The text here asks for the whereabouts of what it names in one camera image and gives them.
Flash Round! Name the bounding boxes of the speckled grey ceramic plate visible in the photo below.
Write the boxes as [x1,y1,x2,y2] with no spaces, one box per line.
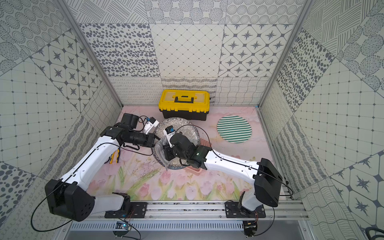
[152,117,201,170]

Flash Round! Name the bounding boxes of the green white striped plate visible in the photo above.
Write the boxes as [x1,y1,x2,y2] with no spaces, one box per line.
[217,115,253,144]

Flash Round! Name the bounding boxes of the grey fluffy cloth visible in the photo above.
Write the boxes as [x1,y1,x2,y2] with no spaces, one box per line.
[154,136,170,170]

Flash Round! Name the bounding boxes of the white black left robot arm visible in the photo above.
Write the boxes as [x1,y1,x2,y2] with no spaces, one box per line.
[45,114,159,222]

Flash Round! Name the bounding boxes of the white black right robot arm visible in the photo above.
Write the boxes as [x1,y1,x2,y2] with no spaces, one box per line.
[163,132,283,212]

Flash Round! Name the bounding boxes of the pink perforated plastic basket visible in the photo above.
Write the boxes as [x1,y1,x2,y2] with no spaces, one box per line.
[186,139,212,171]

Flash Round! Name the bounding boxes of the yellow and black toolbox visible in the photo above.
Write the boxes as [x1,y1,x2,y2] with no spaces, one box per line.
[158,90,211,121]

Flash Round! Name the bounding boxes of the yellow handled pliers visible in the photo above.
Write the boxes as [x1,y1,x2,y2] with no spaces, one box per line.
[109,149,121,165]

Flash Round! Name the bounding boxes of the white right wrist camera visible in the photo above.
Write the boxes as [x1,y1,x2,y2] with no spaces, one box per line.
[163,126,176,148]

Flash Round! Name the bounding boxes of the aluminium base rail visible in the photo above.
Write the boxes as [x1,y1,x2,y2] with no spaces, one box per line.
[86,200,308,221]

